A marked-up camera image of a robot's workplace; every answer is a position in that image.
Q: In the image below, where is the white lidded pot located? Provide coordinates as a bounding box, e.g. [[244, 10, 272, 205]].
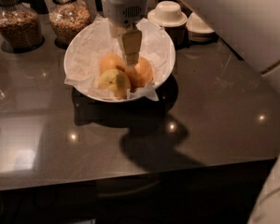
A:
[[186, 12, 216, 42], [147, 1, 188, 46]]

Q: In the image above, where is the glass cereal jar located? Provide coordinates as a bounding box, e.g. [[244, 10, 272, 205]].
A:
[[0, 0, 43, 51], [49, 0, 91, 46]]

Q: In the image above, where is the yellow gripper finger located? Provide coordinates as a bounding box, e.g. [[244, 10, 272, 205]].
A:
[[120, 28, 142, 66], [109, 22, 128, 57]]

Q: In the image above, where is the white paper liner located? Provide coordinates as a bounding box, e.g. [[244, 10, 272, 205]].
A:
[[63, 15, 172, 102]]

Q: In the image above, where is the white lidded pot right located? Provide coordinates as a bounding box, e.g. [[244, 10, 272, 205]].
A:
[[186, 12, 216, 42]]

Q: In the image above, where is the yellowish orange front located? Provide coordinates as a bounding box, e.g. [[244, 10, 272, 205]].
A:
[[98, 69, 131, 100]]

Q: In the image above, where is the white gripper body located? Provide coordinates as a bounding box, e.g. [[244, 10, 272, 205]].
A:
[[102, 0, 147, 26]]

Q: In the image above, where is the white bowl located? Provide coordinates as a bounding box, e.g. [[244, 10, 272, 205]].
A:
[[63, 14, 176, 104]]

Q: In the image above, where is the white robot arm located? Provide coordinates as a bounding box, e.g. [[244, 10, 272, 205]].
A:
[[102, 0, 280, 224]]

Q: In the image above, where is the white lidded pot left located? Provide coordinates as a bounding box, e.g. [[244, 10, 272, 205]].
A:
[[147, 1, 188, 46]]

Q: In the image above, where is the glass cereal jar middle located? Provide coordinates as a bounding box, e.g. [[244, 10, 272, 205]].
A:
[[49, 0, 91, 46]]

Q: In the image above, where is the glass cereal jar left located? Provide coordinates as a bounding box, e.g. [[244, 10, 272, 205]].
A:
[[0, 0, 43, 51]]

